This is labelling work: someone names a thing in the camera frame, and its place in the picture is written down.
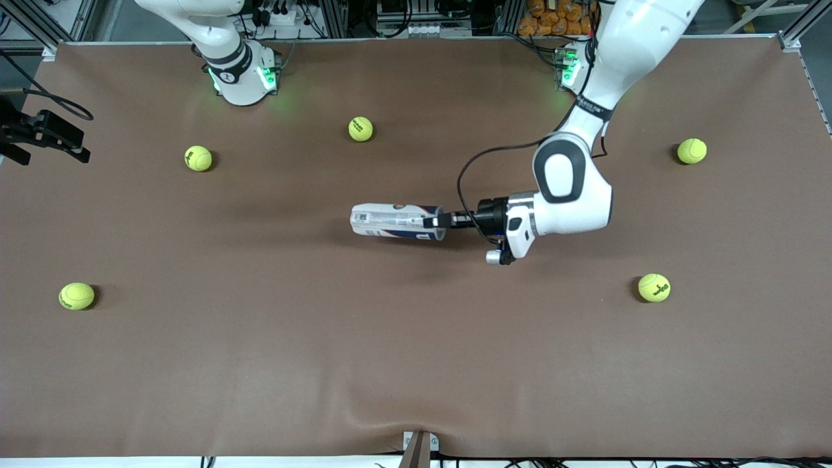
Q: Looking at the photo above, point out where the slanted aluminium frame profile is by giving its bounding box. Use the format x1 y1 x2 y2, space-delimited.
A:
0 0 98 45
777 0 832 49

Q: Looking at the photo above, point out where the grey electronics box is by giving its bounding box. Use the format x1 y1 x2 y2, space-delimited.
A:
376 0 473 38

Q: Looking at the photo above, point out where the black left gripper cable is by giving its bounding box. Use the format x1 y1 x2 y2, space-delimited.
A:
457 39 608 254

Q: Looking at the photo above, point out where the grey metal bracket plate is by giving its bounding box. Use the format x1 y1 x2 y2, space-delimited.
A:
402 430 440 453

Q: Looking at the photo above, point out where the white power strip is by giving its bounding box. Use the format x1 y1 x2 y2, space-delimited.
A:
257 6 300 30

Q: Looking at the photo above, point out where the white blue tennis can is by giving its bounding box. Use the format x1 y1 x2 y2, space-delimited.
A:
350 203 448 242

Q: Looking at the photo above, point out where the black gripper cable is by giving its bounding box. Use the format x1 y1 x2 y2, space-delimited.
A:
457 39 608 254
0 51 95 123

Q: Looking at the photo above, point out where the brown table cloth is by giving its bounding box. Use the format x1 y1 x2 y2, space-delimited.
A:
0 36 832 459

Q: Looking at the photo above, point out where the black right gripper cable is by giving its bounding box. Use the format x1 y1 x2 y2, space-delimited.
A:
0 51 95 123

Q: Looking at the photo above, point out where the aluminium frame post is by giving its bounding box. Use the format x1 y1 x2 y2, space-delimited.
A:
497 0 524 36
325 0 350 38

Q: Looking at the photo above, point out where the white slanted bar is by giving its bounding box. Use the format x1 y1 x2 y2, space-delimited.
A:
725 0 813 34

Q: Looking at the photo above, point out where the pile of orange objects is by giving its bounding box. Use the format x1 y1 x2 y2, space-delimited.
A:
518 0 595 36

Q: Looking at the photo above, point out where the brown camera post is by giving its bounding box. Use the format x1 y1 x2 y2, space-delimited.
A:
398 433 431 468

